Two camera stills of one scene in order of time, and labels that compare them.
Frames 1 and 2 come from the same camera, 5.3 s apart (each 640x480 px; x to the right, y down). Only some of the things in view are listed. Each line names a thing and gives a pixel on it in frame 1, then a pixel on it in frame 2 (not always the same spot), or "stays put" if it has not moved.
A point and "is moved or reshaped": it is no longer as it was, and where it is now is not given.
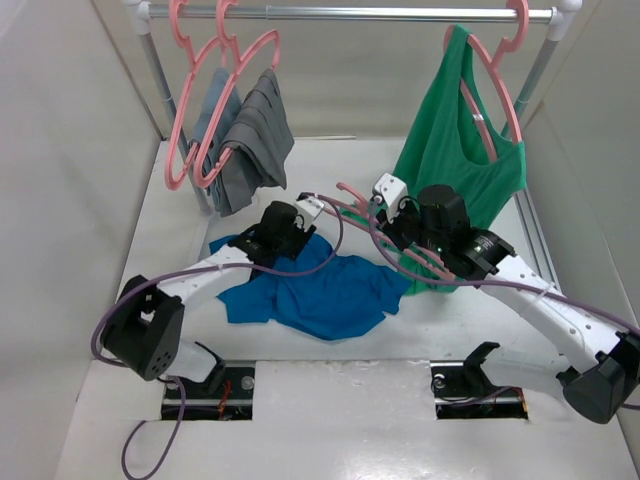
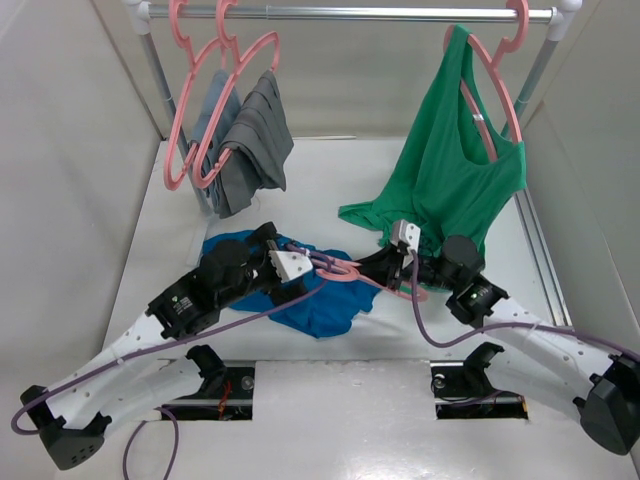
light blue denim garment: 205,113 stays put
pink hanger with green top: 491,59 stays put
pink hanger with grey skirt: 239,58 stays put
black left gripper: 300,235 to 260,243
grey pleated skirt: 261,138 stays put
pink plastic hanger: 354,210 to 343,271
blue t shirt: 325,294 is moved or reshaped
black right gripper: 404,207 to 385,263
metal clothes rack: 561,17 stays put
